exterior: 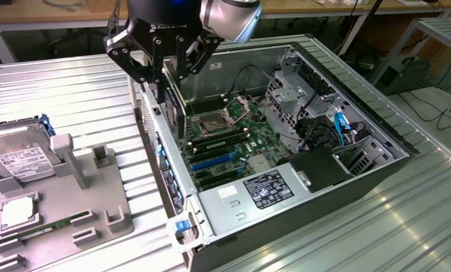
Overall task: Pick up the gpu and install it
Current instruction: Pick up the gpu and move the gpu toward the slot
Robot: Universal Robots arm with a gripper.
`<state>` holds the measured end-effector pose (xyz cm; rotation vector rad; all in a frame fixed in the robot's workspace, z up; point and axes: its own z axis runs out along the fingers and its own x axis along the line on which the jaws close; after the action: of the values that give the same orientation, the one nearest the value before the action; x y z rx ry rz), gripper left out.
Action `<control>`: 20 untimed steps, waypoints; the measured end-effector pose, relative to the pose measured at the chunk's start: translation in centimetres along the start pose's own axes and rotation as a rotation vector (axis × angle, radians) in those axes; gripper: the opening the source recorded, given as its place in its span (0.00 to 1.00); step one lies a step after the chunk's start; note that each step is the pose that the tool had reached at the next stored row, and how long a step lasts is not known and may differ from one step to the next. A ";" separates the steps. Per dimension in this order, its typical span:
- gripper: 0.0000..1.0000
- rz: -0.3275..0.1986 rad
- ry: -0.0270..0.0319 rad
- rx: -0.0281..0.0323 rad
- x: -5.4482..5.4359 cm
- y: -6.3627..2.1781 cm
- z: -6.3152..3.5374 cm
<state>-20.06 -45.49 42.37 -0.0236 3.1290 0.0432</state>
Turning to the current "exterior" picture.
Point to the perforated silver disk bay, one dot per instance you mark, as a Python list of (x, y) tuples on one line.
[(361, 158)]

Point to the black office chair base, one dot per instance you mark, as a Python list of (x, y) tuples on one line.
[(55, 44)]

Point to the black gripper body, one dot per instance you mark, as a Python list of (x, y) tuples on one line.
[(160, 17)]

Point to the green RAM stick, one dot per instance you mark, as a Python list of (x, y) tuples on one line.
[(47, 226), (217, 143)]

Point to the black box device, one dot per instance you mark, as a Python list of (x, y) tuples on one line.
[(407, 73)]

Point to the green motherboard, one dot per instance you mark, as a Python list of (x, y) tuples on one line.
[(263, 133)]

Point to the blue case release latch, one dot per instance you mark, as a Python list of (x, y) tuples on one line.
[(180, 226)]

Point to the blue disk caddy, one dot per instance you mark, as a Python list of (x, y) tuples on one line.
[(47, 127)]

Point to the silver disk bay cage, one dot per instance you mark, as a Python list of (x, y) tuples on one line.
[(285, 93)]

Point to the thin metal locking lever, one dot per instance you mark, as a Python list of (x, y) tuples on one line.
[(191, 107)]

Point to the grey parts rack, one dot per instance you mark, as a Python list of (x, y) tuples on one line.
[(59, 232)]

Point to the blue expansion slot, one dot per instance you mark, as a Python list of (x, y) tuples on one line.
[(213, 161)]

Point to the black RAM slot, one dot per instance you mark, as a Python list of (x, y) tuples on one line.
[(205, 105), (205, 101)]

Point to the green and black GPU card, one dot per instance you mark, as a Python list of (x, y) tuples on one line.
[(173, 119)]

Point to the silver power supply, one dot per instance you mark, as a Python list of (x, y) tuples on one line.
[(225, 215)]

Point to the silver CPU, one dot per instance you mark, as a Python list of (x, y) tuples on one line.
[(18, 211)]

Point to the silver hard disk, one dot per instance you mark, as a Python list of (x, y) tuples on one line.
[(22, 158)]

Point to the black slanted pole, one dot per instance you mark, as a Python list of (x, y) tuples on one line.
[(360, 27)]

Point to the silver chipset heatsink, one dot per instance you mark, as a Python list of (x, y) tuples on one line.
[(259, 162)]

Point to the black and silver PC case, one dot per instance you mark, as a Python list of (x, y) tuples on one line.
[(285, 226)]

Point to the CPU socket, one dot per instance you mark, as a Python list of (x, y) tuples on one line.
[(212, 124)]

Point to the metal slat side table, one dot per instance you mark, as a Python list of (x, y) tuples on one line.
[(444, 28)]

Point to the silver socket cover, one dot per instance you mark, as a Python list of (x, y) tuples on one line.
[(239, 99)]

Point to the long black expansion slot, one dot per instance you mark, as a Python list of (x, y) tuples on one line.
[(216, 175), (219, 182)]

